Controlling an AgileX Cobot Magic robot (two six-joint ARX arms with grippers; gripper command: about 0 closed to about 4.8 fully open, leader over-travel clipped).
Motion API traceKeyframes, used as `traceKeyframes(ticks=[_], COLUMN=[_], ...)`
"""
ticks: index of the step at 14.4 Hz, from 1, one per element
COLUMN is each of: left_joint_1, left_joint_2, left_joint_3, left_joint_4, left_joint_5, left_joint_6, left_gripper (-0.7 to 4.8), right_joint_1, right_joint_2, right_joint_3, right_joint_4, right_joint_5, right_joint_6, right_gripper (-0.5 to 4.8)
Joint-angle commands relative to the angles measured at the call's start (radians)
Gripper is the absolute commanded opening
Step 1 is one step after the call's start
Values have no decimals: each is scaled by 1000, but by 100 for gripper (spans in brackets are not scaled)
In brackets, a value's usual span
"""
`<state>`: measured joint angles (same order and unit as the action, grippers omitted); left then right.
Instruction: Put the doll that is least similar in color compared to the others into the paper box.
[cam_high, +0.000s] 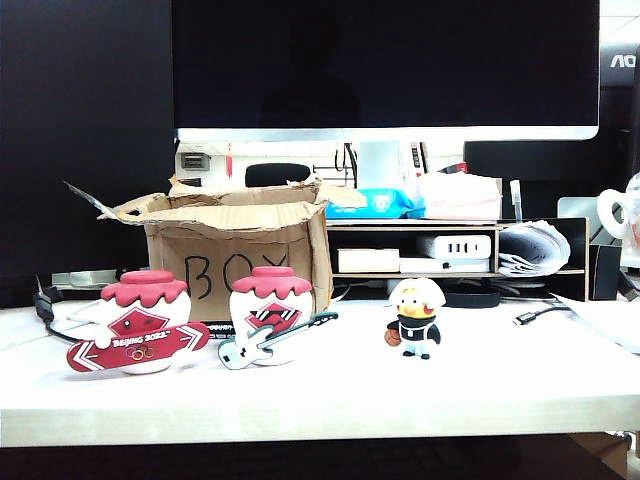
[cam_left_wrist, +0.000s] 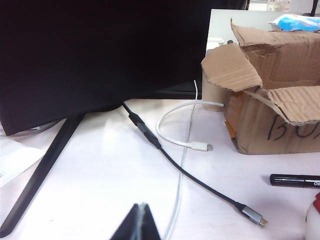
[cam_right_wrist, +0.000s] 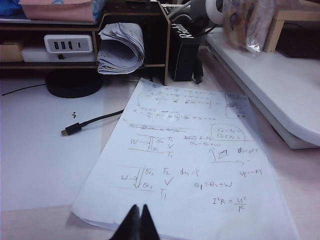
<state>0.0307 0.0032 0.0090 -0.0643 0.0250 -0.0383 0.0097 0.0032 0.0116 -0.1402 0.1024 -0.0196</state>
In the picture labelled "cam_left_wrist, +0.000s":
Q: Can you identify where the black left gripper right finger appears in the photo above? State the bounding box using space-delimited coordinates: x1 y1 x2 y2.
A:
139 203 161 240

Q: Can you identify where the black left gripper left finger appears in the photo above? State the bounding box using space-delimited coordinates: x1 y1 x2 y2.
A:
109 203 142 240

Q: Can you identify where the torn cardboard box marked BOX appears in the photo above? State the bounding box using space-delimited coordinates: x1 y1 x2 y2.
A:
201 17 320 156

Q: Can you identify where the red white snowboard doll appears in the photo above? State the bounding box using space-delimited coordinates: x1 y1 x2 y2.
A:
305 192 320 240

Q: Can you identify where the black monitor stand leg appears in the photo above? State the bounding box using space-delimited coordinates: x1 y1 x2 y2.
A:
0 113 85 232

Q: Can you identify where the white paper sheet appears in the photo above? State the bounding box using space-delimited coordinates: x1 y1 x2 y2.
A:
0 136 46 188

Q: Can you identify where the silver flat stand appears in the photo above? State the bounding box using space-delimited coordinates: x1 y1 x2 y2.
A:
11 122 60 137

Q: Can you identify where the black marker pen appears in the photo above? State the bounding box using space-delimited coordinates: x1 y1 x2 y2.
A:
269 174 320 189

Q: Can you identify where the large black monitor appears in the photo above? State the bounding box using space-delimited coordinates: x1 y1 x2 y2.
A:
0 0 212 137

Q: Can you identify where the grey partition panel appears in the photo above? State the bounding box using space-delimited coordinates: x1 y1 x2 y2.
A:
208 8 320 51

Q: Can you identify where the blue tissue pack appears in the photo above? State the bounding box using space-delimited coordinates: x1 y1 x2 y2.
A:
268 13 320 33

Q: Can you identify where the thin white cable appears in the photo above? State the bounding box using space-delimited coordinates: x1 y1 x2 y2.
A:
164 79 201 240

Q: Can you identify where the black cable with grey plug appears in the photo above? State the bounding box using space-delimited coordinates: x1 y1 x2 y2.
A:
121 101 269 229

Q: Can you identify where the white USB-C cable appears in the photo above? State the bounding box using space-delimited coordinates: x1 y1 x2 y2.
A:
156 100 226 153

